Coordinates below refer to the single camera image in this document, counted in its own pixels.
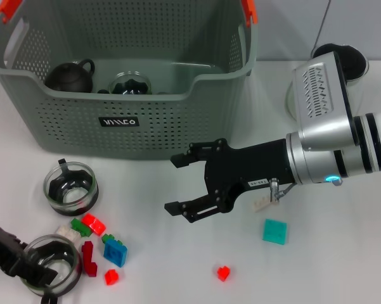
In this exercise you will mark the dark red curved block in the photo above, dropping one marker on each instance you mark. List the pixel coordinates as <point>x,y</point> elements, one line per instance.
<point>89,259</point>

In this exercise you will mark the white building block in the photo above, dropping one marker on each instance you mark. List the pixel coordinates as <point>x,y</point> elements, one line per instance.
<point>260,206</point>
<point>66,231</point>

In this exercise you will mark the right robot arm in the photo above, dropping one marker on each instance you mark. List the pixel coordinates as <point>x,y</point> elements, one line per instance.
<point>320,95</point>

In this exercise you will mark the black clay teapot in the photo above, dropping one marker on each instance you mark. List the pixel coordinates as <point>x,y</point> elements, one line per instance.
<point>68,77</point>

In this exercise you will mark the small red building block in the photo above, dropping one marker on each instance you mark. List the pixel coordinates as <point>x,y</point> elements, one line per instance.
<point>111,277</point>
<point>223,274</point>

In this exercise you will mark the small green building block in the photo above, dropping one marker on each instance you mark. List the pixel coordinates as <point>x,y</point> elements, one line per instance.
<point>107,238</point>

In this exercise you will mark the blue square building block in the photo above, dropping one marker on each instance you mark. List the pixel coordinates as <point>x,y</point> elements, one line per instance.
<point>115,253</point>

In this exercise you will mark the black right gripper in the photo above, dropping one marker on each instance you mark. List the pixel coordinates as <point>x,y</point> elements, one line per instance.
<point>250,164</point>

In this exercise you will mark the grey-green perforated storage basket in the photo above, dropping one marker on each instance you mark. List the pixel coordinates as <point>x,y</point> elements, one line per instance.
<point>165,126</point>

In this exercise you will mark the bright red-orange building block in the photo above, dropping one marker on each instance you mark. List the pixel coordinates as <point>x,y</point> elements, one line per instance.
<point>93,223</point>

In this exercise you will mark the teal square building block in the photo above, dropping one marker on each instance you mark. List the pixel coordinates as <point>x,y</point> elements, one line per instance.
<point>274,231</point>

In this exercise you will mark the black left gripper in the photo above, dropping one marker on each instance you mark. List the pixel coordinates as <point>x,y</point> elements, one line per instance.
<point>3,244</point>

